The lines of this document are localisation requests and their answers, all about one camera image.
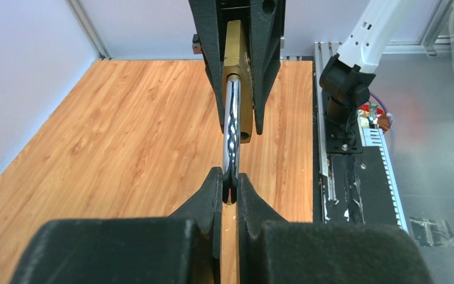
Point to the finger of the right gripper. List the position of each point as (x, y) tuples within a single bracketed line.
[(266, 28), (210, 28)]

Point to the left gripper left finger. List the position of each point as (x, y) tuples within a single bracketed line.
[(183, 247)]

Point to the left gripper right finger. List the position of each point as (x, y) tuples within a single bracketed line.
[(274, 250)]

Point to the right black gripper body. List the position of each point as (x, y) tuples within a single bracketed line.
[(236, 10)]

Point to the brass padlock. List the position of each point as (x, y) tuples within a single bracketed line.
[(238, 101)]

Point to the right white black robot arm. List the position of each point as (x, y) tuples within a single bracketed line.
[(350, 71)]

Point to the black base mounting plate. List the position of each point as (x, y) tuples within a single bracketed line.
[(356, 178)]

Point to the aluminium frame rail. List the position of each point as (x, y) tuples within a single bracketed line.
[(87, 25)]

